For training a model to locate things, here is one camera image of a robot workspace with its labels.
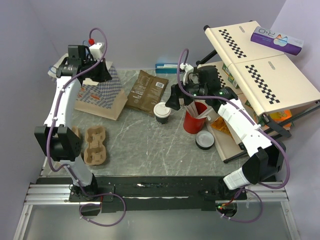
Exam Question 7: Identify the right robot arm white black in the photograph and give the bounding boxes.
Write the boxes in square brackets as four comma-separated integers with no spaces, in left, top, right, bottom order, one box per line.
[165,63,285,199]

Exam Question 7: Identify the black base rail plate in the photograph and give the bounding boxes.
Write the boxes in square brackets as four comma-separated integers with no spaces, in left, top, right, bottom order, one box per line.
[36,176,237,217]

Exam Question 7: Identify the orange snack packet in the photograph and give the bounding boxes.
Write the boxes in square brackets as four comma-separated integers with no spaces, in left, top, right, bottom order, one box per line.
[210,116,232,137]

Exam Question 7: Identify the teal blue box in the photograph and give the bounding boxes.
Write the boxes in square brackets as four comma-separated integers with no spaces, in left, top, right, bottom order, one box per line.
[155,63,178,74]

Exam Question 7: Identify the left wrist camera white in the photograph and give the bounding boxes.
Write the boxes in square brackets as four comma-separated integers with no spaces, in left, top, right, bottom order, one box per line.
[88,38,105,60]

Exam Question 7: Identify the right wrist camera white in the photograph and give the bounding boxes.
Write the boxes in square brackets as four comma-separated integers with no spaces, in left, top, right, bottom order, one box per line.
[179,63,194,85]

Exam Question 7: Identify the brown pulp cup carrier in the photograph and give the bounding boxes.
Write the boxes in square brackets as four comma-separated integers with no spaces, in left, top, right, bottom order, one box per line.
[84,125,107,166]

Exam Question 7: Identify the red cup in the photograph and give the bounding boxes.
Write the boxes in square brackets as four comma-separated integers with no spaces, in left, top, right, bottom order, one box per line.
[183,101,208,134]

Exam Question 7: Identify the black paper coffee cup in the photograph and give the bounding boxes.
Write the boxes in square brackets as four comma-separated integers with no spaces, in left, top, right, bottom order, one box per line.
[155,115,169,125]

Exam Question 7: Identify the brown coffee bean pouch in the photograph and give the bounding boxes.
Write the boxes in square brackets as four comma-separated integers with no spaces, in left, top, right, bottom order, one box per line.
[125,70,169,116]

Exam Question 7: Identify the white plastic cup lid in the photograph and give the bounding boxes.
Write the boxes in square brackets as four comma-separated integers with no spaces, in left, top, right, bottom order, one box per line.
[153,102,171,118]

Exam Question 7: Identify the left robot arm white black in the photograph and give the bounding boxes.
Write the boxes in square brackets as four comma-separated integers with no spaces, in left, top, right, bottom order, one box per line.
[34,43,111,201]

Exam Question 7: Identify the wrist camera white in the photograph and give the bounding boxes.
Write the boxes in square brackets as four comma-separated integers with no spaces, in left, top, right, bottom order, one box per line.
[88,38,105,60]
[179,63,194,85]

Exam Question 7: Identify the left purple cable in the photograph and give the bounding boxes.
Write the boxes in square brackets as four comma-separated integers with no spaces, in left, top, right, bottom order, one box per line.
[46,27,127,227]

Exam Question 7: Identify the cream checkered tiered shelf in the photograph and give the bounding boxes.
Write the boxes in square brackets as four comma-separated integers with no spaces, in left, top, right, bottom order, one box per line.
[196,20,320,164]

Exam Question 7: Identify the blue checkered paper bag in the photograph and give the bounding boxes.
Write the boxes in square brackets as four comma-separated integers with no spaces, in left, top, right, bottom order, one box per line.
[47,52,129,122]

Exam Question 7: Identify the purple white box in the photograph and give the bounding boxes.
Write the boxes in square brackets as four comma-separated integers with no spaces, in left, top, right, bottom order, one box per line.
[250,26,304,56]

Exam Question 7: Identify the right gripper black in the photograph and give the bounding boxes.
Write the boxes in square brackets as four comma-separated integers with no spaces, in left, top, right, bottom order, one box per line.
[164,75,207,111]

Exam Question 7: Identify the green snack boxes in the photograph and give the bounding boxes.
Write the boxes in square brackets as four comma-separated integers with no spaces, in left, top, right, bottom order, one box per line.
[222,63,240,89]

